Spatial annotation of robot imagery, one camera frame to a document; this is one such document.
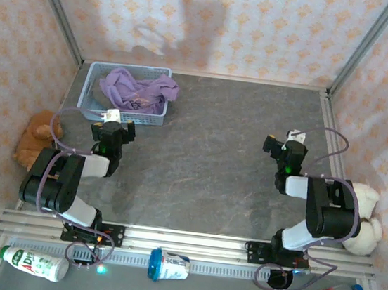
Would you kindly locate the aluminium frame post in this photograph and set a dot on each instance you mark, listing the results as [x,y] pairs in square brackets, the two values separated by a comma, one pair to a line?
[55,7]
[365,46]

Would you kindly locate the white bottle green cap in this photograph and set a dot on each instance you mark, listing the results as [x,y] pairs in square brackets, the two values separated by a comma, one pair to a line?
[34,264]

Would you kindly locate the brown teddy bear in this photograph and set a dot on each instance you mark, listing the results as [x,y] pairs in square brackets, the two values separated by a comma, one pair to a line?
[36,132]

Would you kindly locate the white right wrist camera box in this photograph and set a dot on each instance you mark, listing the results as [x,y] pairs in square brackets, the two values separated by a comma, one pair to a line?
[298,136]

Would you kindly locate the aluminium mounting rail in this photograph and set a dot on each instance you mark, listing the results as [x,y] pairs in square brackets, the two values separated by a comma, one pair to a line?
[185,243]

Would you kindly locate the light blue plastic basket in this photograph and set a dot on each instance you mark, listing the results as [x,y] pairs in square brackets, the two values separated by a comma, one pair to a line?
[90,79]

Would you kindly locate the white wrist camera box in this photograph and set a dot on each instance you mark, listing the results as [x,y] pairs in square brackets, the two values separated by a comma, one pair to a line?
[112,115]
[298,136]

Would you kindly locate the purple t-shirt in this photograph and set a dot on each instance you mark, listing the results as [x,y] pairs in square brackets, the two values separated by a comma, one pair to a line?
[133,88]

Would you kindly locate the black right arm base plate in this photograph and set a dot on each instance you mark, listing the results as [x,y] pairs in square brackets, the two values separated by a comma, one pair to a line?
[255,251]

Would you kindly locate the white cup blue lid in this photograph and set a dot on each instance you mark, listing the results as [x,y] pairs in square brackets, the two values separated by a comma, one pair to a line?
[172,266]

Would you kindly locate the white teddy bear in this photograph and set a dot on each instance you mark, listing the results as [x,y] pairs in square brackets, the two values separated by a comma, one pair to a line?
[364,229]

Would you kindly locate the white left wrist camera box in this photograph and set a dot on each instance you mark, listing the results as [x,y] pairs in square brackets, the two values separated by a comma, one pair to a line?
[112,115]

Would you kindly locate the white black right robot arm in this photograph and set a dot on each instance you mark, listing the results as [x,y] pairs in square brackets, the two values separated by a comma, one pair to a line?
[331,211]

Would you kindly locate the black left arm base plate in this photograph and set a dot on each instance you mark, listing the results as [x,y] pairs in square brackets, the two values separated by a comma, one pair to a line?
[115,236]

